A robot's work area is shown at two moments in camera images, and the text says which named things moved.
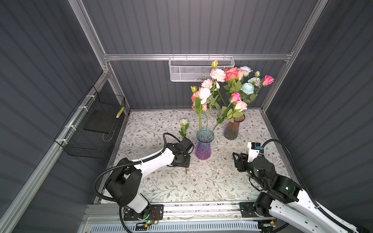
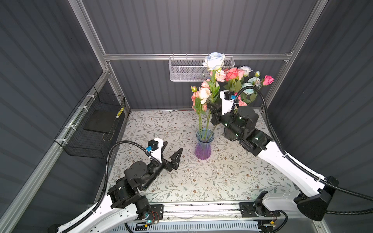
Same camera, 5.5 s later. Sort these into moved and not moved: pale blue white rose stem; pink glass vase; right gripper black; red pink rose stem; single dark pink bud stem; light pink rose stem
Moved: right gripper black; pale blue white rose stem
Not moved: red pink rose stem; single dark pink bud stem; light pink rose stem; pink glass vase
